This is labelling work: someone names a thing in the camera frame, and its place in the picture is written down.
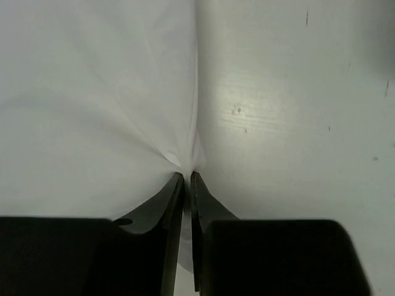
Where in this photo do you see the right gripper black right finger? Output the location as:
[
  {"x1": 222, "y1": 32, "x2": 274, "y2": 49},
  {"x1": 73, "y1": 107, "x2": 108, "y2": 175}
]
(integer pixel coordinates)
[{"x1": 190, "y1": 173, "x2": 372, "y2": 295}]

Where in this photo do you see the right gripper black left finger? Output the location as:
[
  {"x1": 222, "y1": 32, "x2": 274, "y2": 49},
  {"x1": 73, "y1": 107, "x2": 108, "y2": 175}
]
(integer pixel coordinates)
[{"x1": 1, "y1": 173, "x2": 184, "y2": 295}]

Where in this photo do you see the white t shirt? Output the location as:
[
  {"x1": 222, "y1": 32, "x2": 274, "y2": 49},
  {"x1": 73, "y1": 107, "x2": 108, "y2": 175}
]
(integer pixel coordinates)
[{"x1": 0, "y1": 0, "x2": 207, "y2": 274}]

